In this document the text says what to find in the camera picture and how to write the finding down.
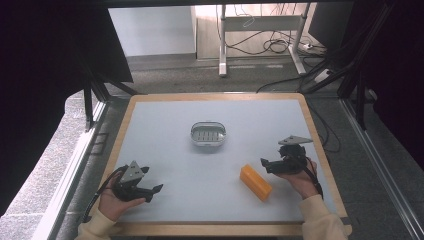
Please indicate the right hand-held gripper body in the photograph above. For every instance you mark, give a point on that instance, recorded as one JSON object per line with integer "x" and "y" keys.
{"x": 293, "y": 158}

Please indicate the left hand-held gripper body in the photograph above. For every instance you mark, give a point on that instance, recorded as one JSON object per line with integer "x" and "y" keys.
{"x": 130, "y": 185}

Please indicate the orange soap bar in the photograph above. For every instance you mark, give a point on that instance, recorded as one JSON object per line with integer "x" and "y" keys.
{"x": 256, "y": 182}

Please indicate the grey oval soap dish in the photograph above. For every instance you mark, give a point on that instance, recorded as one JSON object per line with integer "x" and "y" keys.
{"x": 208, "y": 134}

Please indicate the person's left hand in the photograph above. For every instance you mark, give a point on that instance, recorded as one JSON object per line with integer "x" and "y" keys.
{"x": 111, "y": 205}

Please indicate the person's right hand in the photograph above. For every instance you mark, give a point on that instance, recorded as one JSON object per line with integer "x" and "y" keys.
{"x": 303, "y": 185}

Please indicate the dark floor plate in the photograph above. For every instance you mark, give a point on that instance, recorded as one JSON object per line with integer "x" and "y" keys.
{"x": 100, "y": 143}

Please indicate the white power strip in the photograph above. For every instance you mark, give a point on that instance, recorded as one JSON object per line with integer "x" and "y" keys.
{"x": 322, "y": 76}

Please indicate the black metal stand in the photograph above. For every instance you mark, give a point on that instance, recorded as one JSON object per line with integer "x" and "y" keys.
{"x": 360, "y": 100}
{"x": 88, "y": 106}

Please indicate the black curtain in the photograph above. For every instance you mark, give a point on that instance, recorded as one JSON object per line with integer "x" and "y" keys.
{"x": 400, "y": 83}
{"x": 40, "y": 83}

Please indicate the white panel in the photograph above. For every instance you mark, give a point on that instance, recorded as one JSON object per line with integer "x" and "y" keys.
{"x": 151, "y": 30}

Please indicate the white floor rail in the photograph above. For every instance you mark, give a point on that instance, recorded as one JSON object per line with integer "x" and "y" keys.
{"x": 71, "y": 166}

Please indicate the aluminium floor rail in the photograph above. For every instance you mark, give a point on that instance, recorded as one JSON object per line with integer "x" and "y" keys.
{"x": 376, "y": 160}

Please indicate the white metal desk frame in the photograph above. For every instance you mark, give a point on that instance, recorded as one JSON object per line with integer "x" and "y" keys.
{"x": 222, "y": 50}

